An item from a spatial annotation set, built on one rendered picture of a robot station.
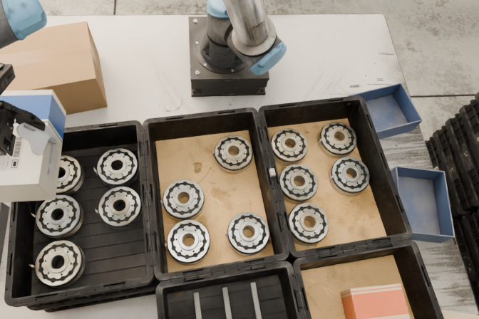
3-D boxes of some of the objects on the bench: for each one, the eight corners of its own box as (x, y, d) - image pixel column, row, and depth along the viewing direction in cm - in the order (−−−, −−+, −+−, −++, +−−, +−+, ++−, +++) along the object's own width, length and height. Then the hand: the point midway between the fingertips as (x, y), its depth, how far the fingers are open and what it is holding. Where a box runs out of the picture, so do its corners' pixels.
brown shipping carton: (8, 127, 123) (-18, 98, 109) (5, 69, 132) (-19, 36, 118) (107, 107, 129) (95, 77, 115) (98, 53, 138) (86, 21, 124)
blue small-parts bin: (385, 174, 126) (395, 165, 120) (433, 179, 127) (445, 171, 120) (391, 238, 117) (402, 231, 111) (442, 243, 118) (455, 237, 111)
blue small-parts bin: (392, 94, 140) (400, 82, 134) (413, 130, 134) (423, 120, 128) (341, 106, 136) (347, 95, 130) (359, 144, 130) (367, 134, 124)
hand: (18, 141), depth 78 cm, fingers closed on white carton, 13 cm apart
